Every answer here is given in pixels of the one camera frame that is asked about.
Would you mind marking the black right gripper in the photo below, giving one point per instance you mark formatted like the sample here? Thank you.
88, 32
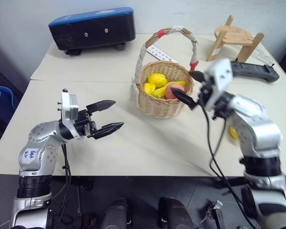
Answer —
204, 93

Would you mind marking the white card with coloured dots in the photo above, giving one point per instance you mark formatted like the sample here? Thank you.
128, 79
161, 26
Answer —
160, 54

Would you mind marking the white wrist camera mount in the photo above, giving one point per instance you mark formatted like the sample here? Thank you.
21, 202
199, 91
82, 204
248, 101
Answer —
70, 107
219, 78

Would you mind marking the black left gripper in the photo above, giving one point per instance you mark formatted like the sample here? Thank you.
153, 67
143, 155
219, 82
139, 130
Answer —
84, 124

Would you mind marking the yellow banana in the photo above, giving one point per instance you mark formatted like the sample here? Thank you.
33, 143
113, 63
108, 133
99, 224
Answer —
162, 90

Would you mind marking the small metal bracket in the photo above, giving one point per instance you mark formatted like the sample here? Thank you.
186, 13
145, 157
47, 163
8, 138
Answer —
215, 212

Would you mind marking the yellow lemon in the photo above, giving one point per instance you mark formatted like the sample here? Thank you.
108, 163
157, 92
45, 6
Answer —
157, 80

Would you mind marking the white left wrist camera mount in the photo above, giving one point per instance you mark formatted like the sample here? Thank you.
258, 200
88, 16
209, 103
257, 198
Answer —
70, 107

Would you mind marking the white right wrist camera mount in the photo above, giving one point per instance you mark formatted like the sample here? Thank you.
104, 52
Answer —
219, 78

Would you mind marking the wooden round stand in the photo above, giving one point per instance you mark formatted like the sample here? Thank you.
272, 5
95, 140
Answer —
233, 34

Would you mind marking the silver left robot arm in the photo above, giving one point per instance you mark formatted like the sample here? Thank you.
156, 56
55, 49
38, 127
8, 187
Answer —
40, 143

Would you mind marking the blue plastic barrel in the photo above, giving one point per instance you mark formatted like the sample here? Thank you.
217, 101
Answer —
1, 102

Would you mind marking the black handheld controller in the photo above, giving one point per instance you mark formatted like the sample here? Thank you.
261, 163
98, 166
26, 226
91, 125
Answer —
255, 71

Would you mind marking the pink peach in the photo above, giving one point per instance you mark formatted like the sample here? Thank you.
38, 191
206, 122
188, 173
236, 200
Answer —
171, 94

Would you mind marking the small yellow pepper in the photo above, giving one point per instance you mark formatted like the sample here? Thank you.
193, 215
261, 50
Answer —
149, 87

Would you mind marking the dark rounded shape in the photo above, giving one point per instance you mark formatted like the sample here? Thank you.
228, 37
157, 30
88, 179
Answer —
118, 214
175, 213

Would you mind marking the yellow round fruit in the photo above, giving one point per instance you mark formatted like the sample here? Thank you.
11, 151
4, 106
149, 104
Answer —
233, 133

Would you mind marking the black box with blue lid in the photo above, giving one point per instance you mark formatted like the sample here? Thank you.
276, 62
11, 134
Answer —
93, 31

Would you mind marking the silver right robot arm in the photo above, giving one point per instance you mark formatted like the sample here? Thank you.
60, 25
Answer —
257, 128

